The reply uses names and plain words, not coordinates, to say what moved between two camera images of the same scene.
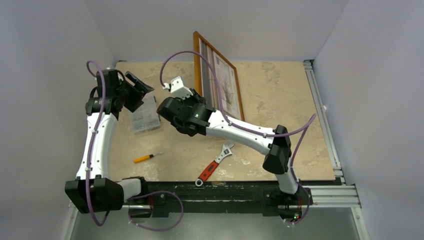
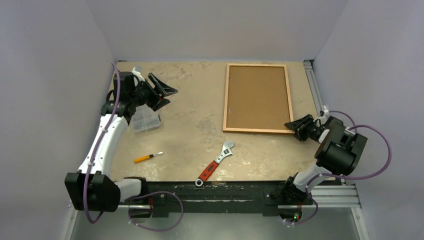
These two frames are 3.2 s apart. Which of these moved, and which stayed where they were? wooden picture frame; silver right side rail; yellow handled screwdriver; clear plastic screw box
Moved: wooden picture frame
Stayed: silver right side rail; yellow handled screwdriver; clear plastic screw box
